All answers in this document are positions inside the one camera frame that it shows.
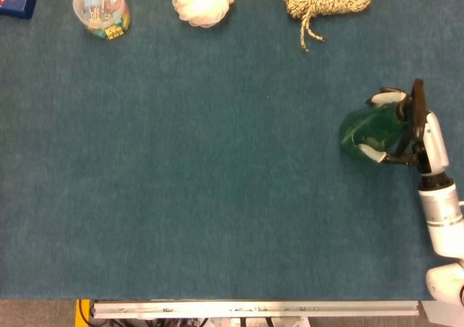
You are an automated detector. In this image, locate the green spray bottle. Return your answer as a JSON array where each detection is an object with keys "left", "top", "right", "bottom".
[{"left": 339, "top": 78, "right": 428, "bottom": 163}]

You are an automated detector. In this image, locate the dark blue printed box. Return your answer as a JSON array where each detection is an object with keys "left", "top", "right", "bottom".
[{"left": 0, "top": 0, "right": 38, "bottom": 20}]

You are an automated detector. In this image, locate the clear jar of binder clips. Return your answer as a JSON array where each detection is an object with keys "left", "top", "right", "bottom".
[{"left": 72, "top": 0, "right": 132, "bottom": 41}]

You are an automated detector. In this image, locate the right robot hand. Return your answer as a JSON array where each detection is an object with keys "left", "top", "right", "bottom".
[{"left": 357, "top": 87, "right": 450, "bottom": 176}]

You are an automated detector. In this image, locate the white mesh bath sponge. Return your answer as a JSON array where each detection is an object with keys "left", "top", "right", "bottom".
[{"left": 170, "top": 0, "right": 236, "bottom": 28}]

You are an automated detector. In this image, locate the blue felt table cloth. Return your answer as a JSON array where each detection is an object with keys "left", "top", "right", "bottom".
[{"left": 0, "top": 0, "right": 464, "bottom": 301}]

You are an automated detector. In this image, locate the aluminium profile rail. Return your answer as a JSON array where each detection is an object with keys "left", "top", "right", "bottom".
[{"left": 90, "top": 299, "right": 424, "bottom": 320}]

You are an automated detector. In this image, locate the yellow frame post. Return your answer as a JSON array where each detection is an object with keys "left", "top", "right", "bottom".
[{"left": 75, "top": 299, "right": 91, "bottom": 327}]

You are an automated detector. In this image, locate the black cable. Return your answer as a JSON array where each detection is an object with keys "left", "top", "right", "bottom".
[{"left": 78, "top": 299, "right": 96, "bottom": 324}]

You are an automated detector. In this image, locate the coiled beige speckled rope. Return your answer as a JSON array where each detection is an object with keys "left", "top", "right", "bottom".
[{"left": 283, "top": 0, "right": 373, "bottom": 54}]

